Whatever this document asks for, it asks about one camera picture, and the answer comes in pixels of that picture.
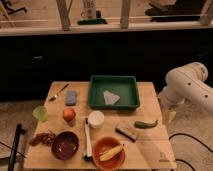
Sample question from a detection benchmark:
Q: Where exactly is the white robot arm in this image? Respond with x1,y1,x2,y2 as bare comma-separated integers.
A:
158,62,213,125

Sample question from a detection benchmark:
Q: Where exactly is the white paper cup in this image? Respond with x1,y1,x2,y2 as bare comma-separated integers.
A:
88,111,104,128

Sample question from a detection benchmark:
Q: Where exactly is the green plastic cup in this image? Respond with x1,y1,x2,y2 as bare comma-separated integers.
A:
32,106,48,122

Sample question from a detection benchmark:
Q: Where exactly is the wooden block brush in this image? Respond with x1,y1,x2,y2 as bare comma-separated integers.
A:
115,123,138,142

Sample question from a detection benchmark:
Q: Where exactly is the green plastic tray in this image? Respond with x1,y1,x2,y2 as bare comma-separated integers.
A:
87,75,140,110

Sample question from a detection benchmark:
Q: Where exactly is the yellow corn cob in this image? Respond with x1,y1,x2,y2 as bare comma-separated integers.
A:
99,145,123,161

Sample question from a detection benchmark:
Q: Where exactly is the grey cloth in tray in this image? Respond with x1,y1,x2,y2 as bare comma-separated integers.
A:
103,90,120,105

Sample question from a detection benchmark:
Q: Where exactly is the orange bowl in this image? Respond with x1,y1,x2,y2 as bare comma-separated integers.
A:
92,137,125,171

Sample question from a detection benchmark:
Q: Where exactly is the orange fruit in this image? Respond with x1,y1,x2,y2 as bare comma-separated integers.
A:
63,108,76,122

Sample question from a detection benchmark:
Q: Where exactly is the blue sponge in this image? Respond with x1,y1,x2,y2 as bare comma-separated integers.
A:
65,91,77,106

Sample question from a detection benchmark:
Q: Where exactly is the dark brown bowl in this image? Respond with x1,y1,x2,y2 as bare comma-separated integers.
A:
51,131,79,161

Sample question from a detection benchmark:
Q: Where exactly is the metal fork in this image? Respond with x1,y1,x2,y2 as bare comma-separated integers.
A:
48,84,69,101

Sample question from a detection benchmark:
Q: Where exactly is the red dried chili bunch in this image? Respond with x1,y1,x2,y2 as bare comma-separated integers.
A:
30,133,56,146

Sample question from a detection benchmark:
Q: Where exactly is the black stand pole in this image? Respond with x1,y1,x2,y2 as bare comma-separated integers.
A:
7,124,26,171

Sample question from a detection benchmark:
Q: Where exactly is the black office chair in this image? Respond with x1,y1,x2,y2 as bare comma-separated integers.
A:
0,0,28,16

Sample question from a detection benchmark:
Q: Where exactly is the black cable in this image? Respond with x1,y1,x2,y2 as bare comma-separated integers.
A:
168,132,213,171

